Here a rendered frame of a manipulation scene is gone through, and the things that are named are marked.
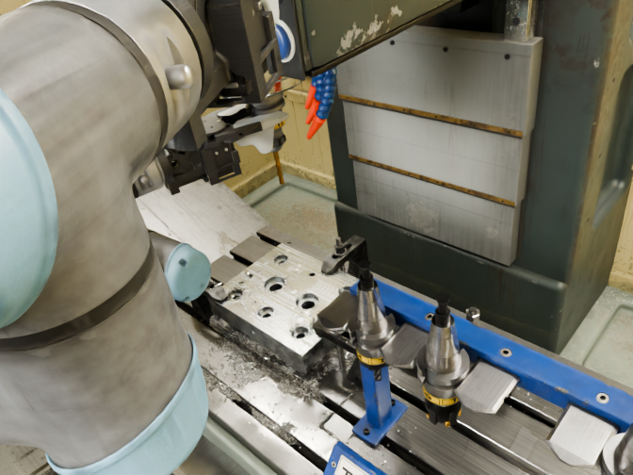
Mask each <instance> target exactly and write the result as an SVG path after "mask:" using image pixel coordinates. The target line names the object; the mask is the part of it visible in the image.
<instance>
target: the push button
mask: <svg viewBox="0 0 633 475"><path fill-rule="evenodd" d="M275 30H276V35H277V38H278V43H279V48H280V54H281V59H282V60H283V59H285V58H287V57H288V56H289V54H290V50H291V43H290V39H289V37H288V35H287V33H286V31H285V30H284V28H283V27H282V26H281V25H279V24H276V25H275Z"/></svg>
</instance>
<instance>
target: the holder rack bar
mask: <svg viewBox="0 0 633 475"><path fill-rule="evenodd" d="M373 279H374V280H375V281H376V282H377V284H378V287H379V290H380V294H381V298H382V302H383V305H384V308H385V312H386V315H387V317H388V316H389V315H390V314H391V313H392V314H393V316H394V317H395V321H396V325H397V326H399V327H400V326H401V325H402V324H403V323H404V322H405V321H409V322H410V323H412V324H414V325H416V326H418V327H420V328H422V329H424V330H426V331H428V332H429V331H430V323H431V318H432V317H433V315H435V309H436V308H437V306H435V305H433V304H431V303H427V302H425V301H423V300H421V299H419V298H416V297H415V296H413V295H411V294H409V293H406V292H404V291H402V290H400V289H398V288H395V287H392V286H390V285H387V284H385V283H384V282H382V281H380V280H377V279H375V278H373ZM359 282H360V279H359V280H358V281H357V282H356V283H355V284H354V285H353V286H351V287H350V288H349V293H350V294H351V295H355V296H357V285H358V283H359ZM450 315H451V316H452V317H453V318H454V321H455V326H456V331H457V336H458V340H459V346H460V350H461V349H462V348H464V349H465V350H466V352H467V354H468V356H469V360H470V362H471V363H473V364H475V363H476V362H477V360H478V359H479V358H483V359H485V360H487V361H489V362H491V363H493V364H495V365H497V366H500V367H502V368H504V369H506V370H508V371H510V372H512V373H514V374H516V375H517V376H518V377H519V378H520V380H519V382H518V383H517V385H518V386H520V387H522V388H524V389H525V390H527V391H529V392H531V393H533V394H535V395H537V396H539V397H541V398H543V399H544V400H546V401H549V402H551V403H553V404H555V405H557V406H558V407H560V408H562V409H565V407H566V406H567V404H568V403H569V402H573V403H575V404H577V405H579V406H581V407H583V408H585V409H587V410H589V411H591V412H593V413H595V414H597V415H599V416H601V417H603V418H606V419H608V420H610V421H612V422H614V423H616V424H617V425H618V426H619V427H620V429H619V431H618V432H617V434H624V433H625V432H626V431H627V429H628V428H629V426H630V425H631V423H632V422H633V395H631V394H629V393H626V392H624V391H623V390H621V389H619V388H616V387H614V386H612V385H609V384H606V383H604V382H602V381H600V380H597V379H595V378H593V377H592V376H590V375H587V374H585V373H583V372H581V371H579V370H576V369H573V368H571V367H569V366H566V365H564V364H562V363H561V362H559V361H556V360H554V359H552V358H550V357H547V356H545V355H543V354H541V353H539V352H535V351H533V350H532V349H530V348H527V347H525V346H523V345H521V344H519V343H516V342H514V341H512V340H510V339H508V338H506V337H504V336H501V335H498V334H496V333H494V332H492V331H490V330H487V329H485V328H483V327H481V326H479V325H477V324H475V323H473V322H471V321H469V320H466V319H463V318H461V317H459V316H456V315H454V314H452V313H450Z"/></svg>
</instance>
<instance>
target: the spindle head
mask: <svg viewBox="0 0 633 475"><path fill-rule="evenodd" d="M461 1H462V0H294V5H295V11H296V17H297V24H298V30H299V36H300V48H301V54H302V60H303V67H304V72H305V76H309V77H316V76H318V75H320V74H323V73H325V72H327V71H329V70H330V69H331V68H333V67H335V66H337V65H339V64H341V63H343V62H345V61H347V60H349V59H351V58H353V57H355V56H357V55H359V54H361V53H363V52H364V51H366V50H368V49H370V48H372V47H374V46H376V45H378V44H380V43H382V42H383V41H386V40H388V39H390V38H392V37H394V36H396V35H397V34H399V33H401V32H403V31H405V30H407V29H409V28H410V27H412V26H414V25H417V24H419V23H421V22H423V21H425V20H427V19H429V18H430V17H432V16H434V15H435V14H437V13H439V12H441V11H443V10H445V9H447V8H450V7H452V6H454V5H456V4H458V3H460V2H461Z"/></svg>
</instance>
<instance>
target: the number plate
mask: <svg viewBox="0 0 633 475"><path fill-rule="evenodd" d="M334 475H369V474H368V473H367V472H365V471H364V470H363V469H361V468H360V467H358V466H357V465H355V464H354V463H353V462H351V461H350V460H349V459H348V458H347V457H345V456H344V455H343V454H342V455H341V458H340V460H339V463H338V466H337V469H336V471H335V473H334Z"/></svg>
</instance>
